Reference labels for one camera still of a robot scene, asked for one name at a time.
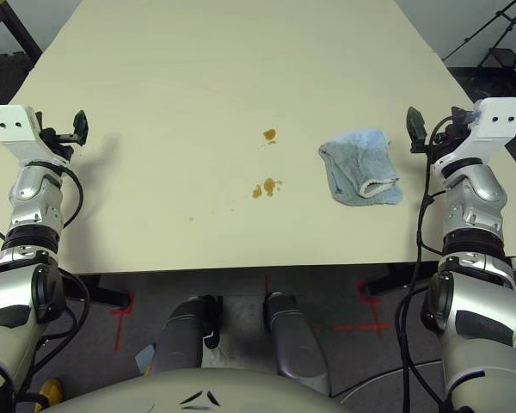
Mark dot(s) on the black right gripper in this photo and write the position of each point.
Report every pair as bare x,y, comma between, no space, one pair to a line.
449,137

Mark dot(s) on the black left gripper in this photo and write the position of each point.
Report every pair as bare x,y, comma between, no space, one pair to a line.
60,142

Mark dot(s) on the fluffy blue rag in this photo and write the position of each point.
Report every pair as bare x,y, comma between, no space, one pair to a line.
357,159

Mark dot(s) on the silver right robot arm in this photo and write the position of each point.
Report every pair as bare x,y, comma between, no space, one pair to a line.
473,198

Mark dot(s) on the black foam floor mat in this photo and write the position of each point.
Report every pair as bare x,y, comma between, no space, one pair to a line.
4,81

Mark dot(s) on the black tripod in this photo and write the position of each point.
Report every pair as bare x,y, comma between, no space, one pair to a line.
477,32

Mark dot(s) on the small brown liquid spill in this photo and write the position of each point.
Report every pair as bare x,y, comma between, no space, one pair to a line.
269,134

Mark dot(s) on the large brown liquid spill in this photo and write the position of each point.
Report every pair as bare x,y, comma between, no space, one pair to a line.
268,184

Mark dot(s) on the grey robot left leg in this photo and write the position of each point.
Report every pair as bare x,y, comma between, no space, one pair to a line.
180,340

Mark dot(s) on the grey robot leg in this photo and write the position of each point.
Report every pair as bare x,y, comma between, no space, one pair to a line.
292,340
180,340

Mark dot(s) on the blue-grey paper scrap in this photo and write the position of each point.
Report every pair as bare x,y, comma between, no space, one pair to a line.
146,357

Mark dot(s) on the grey robot right leg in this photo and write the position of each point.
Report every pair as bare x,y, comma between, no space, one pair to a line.
292,340

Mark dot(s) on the yellow object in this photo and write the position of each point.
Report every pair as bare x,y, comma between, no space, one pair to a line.
49,391

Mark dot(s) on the grey robot torso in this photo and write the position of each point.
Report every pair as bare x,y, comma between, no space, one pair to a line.
198,387

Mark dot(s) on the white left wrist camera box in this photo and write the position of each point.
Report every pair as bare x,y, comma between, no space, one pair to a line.
13,125

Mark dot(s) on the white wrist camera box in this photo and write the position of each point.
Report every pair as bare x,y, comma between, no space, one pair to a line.
13,125
499,116

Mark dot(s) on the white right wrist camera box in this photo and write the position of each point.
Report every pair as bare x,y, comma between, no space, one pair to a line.
499,116

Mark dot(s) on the black metal frame bar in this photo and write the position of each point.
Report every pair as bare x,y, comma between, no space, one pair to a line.
21,28

